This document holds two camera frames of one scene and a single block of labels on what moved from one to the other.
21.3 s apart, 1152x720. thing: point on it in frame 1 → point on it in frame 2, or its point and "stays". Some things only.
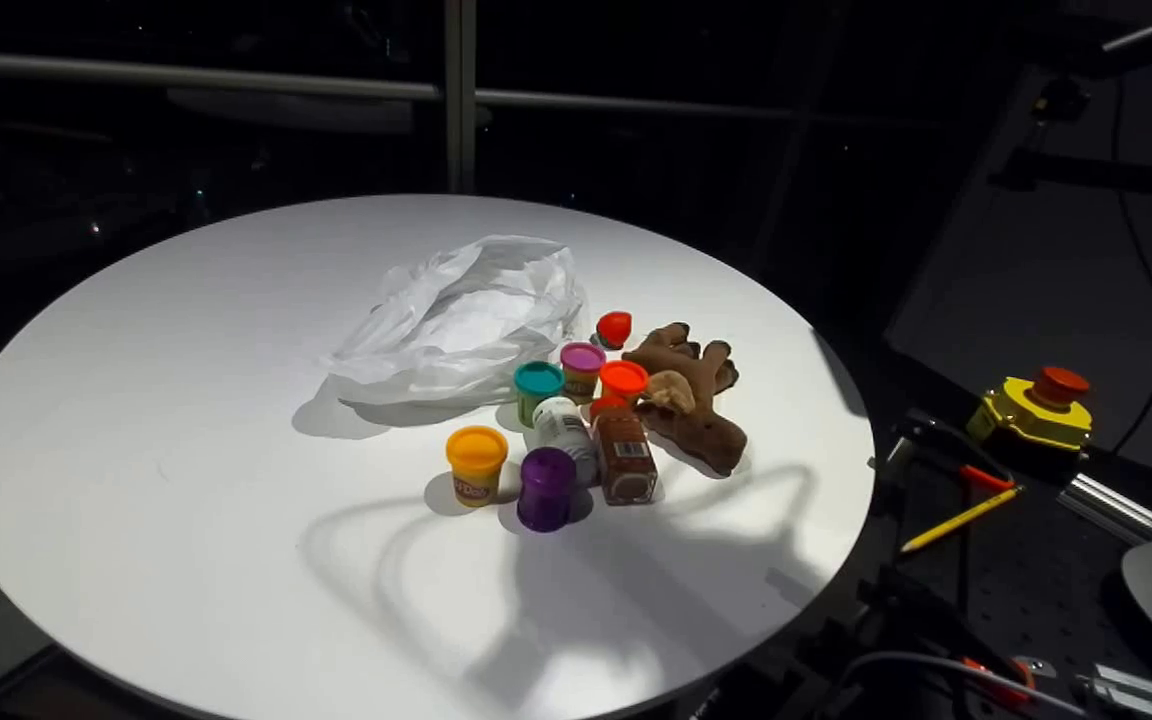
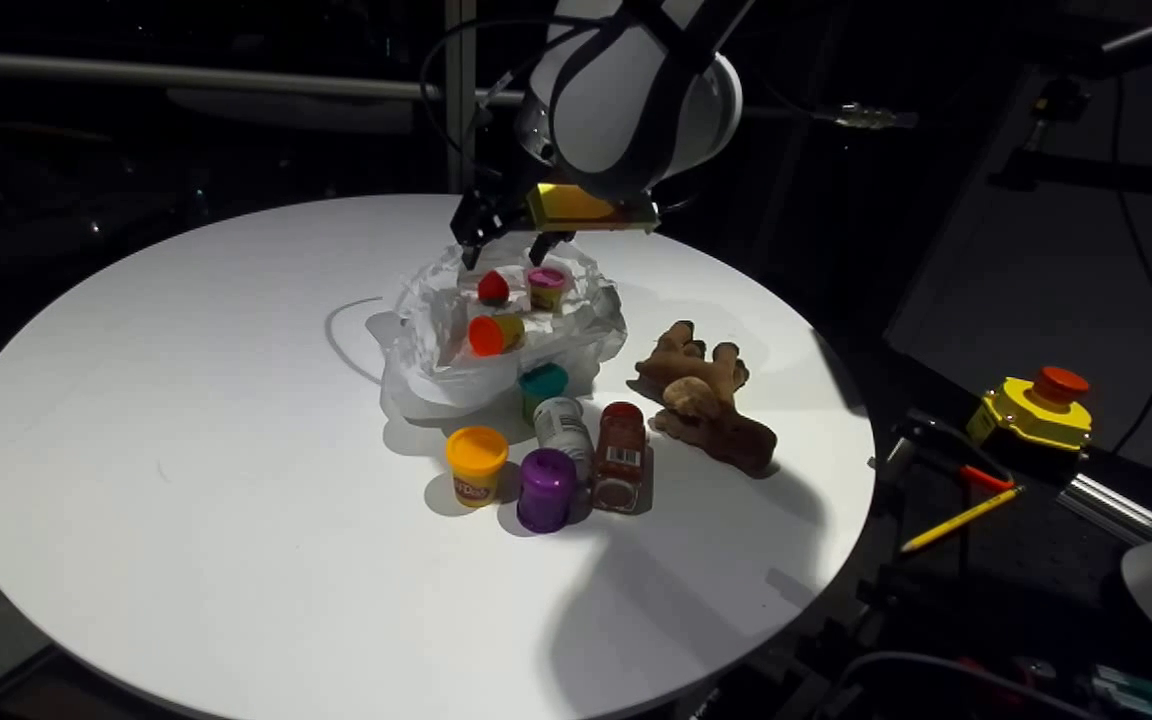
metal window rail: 456,85 stays
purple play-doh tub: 544,497 stays
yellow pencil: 961,516 stays
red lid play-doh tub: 614,329 → 493,291
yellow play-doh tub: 472,456 stays
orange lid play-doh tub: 622,381 → 493,332
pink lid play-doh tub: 581,360 → 544,285
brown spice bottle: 626,452 stays
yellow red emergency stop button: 1044,405 stays
